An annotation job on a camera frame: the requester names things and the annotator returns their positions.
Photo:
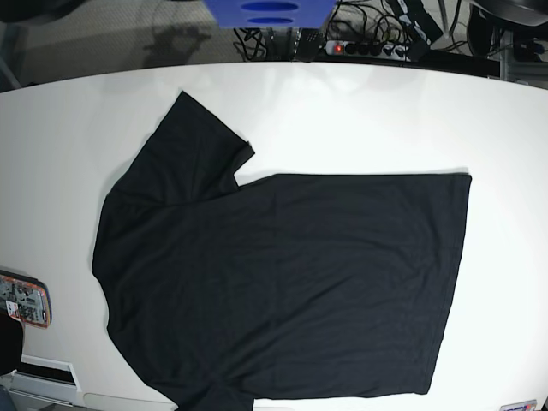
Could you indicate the white power strip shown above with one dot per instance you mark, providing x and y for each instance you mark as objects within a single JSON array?
[{"x": 382, "y": 50}]

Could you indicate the orange clear parts box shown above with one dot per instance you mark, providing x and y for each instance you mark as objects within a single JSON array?
[{"x": 25, "y": 299}]

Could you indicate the blue plastic crate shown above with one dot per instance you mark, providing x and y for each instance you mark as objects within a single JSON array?
[{"x": 270, "y": 13}]

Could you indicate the small card at edge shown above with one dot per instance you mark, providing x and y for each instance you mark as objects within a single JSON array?
[{"x": 520, "y": 406}]

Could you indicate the black power adapter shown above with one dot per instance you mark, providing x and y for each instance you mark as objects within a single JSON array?
[{"x": 309, "y": 42}]

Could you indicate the black chair back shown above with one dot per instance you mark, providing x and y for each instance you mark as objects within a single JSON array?
[{"x": 11, "y": 344}]

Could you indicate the black T-shirt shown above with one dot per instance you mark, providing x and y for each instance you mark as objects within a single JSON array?
[{"x": 291, "y": 287}]

